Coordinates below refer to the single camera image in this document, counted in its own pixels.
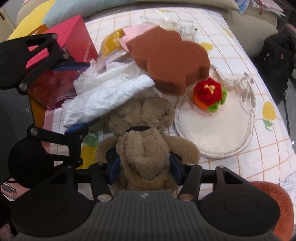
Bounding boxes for clear plastic packaged item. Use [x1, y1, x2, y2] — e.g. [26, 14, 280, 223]
[140, 16, 197, 42]

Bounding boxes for brown plush teddy bear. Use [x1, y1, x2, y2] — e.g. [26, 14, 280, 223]
[95, 97, 201, 191]

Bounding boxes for pink fabric piece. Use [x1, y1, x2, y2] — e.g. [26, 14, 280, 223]
[120, 24, 156, 52]

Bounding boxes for cream round drawstring pouch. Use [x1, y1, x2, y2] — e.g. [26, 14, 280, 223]
[174, 66, 256, 159]

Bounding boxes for white cloth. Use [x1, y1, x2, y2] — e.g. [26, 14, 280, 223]
[62, 60, 155, 128]

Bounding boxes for yellow pillow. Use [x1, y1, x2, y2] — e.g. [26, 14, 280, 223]
[8, 1, 55, 40]

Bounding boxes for lemon print checkered tablecloth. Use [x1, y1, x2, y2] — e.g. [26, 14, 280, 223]
[45, 11, 295, 184]

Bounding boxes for orange fuzzy sleeve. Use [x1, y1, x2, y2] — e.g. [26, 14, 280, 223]
[251, 181, 294, 240]

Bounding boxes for brown bear-shaped sponge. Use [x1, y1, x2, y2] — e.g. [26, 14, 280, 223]
[126, 26, 210, 96]

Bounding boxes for black backpack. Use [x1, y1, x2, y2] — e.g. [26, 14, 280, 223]
[252, 32, 295, 104]

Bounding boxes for blue anime print bag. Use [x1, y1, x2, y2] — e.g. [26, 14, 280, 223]
[235, 0, 251, 15]

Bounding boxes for red orange crochet flower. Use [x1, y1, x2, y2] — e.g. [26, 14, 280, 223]
[192, 78, 228, 113]

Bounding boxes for light blue pillow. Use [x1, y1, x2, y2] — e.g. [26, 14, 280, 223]
[42, 0, 137, 28]

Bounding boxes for yellow packaged item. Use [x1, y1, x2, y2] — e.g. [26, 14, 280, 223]
[100, 28, 125, 57]

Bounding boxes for beige pillow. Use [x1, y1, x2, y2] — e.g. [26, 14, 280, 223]
[138, 0, 239, 10]

